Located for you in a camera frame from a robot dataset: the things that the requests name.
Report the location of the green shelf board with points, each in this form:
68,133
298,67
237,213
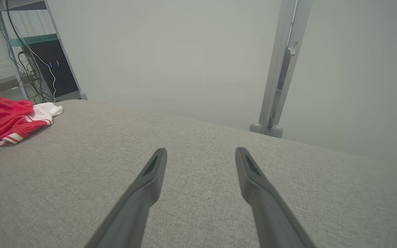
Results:
29,40

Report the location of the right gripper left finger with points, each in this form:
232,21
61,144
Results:
133,213

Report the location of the grey metal partition post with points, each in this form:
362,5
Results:
277,69

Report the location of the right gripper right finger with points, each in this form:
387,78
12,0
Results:
271,220

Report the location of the black computer box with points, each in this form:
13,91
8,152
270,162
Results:
53,69

